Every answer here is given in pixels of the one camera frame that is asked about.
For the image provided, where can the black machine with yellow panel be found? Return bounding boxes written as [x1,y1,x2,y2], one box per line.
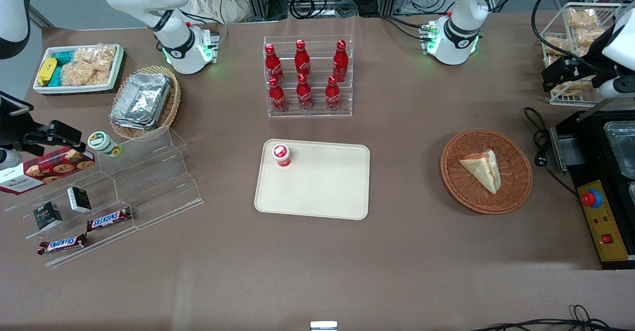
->
[549,108,635,271]

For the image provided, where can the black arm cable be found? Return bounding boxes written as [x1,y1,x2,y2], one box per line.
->
[530,0,603,71]

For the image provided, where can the red and white cup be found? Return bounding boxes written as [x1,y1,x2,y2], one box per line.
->
[271,143,292,168]

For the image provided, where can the clear acrylic bottle rack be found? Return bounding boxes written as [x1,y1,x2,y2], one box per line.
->
[262,35,354,119]

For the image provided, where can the clear bag of rice crackers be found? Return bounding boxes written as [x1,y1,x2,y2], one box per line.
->
[61,45,118,87]

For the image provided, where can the bagged bread pack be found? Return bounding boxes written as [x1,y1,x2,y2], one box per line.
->
[572,27,607,50]
[551,79,597,99]
[566,7,601,29]
[543,35,572,57]

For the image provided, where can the black power cable with plug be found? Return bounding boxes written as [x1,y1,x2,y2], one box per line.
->
[523,106,579,196]

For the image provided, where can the black cable bundle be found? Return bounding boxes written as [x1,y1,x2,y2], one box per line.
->
[289,0,359,20]

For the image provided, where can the red tartan cookie box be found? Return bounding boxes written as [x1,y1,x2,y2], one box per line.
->
[0,146,96,196]

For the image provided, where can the red Coca-Cola bottle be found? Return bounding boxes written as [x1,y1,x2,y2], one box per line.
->
[294,39,311,78]
[325,75,341,111]
[268,76,288,113]
[296,73,314,111]
[332,39,348,83]
[264,44,284,83]

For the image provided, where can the stack of foil trays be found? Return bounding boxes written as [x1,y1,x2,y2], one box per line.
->
[110,72,172,131]

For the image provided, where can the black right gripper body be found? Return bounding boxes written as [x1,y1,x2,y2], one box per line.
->
[0,117,51,156]

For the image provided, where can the clear acrylic stepped stand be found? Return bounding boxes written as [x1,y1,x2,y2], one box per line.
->
[4,125,204,268]

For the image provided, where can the green-lidded sunflower cup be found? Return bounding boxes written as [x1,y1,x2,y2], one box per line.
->
[87,131,124,158]

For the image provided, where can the round brown wicker basket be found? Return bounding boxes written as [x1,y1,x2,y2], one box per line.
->
[440,129,534,216]

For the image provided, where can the Snickers bar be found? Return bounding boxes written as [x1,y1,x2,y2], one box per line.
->
[86,206,133,232]
[37,233,89,256]

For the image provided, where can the beige plastic tray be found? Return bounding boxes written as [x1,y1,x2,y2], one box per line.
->
[254,139,372,221]

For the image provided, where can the thin black cable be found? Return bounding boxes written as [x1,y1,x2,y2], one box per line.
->
[468,304,635,331]

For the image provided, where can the white rectangular snack bin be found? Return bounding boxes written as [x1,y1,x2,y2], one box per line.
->
[32,44,125,96]

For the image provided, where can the triangular wrapped sandwich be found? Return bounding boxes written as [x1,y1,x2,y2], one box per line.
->
[459,149,503,195]

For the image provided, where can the yellow snack packet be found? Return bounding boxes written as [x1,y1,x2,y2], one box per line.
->
[38,57,58,87]

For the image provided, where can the white wire rack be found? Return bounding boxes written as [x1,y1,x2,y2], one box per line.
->
[538,2,625,108]

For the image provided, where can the small black box white label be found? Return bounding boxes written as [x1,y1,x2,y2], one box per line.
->
[66,186,93,214]

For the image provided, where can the oval wicker basket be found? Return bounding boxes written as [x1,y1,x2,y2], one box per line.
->
[109,66,182,140]

